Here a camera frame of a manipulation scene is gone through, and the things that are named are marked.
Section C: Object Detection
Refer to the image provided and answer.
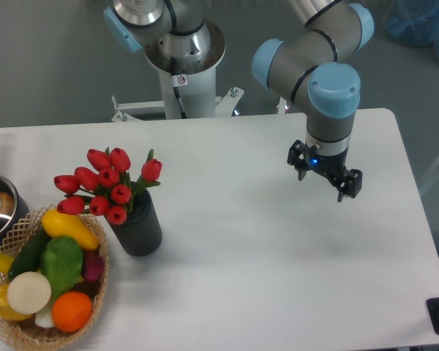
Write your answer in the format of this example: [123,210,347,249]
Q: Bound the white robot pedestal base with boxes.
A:
[111,67,244,122]

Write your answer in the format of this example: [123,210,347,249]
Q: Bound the green lettuce leaf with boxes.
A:
[40,236,83,303]

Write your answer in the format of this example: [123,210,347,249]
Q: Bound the purple red onion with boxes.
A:
[81,251,105,282]

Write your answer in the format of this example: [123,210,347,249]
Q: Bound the blue plastic bag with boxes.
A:
[383,1,439,59]

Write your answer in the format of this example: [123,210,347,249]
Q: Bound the yellow bell pepper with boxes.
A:
[0,284,33,321]

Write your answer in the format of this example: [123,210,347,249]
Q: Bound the yellow banana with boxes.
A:
[0,250,15,275]

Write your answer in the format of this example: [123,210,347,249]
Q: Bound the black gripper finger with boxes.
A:
[287,140,310,181]
[331,168,363,203]

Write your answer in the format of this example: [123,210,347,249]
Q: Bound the orange fruit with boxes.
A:
[51,291,92,333]

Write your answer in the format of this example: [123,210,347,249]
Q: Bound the dark grey ribbed vase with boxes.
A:
[110,190,162,257]

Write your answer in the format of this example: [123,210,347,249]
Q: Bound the yellow squash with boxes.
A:
[41,209,100,251]

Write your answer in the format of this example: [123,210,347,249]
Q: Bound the white leek stalk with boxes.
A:
[34,302,55,328]

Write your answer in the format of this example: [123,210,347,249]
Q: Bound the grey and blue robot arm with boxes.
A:
[103,1,374,198]

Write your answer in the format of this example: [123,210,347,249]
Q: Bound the dark green cucumber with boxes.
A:
[7,227,51,282]

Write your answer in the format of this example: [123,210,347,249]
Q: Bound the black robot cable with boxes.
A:
[169,56,188,119]

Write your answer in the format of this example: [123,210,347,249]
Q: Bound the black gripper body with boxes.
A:
[304,146,348,184]

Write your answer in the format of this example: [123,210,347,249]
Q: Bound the red tulip bouquet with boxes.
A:
[53,148,162,225]

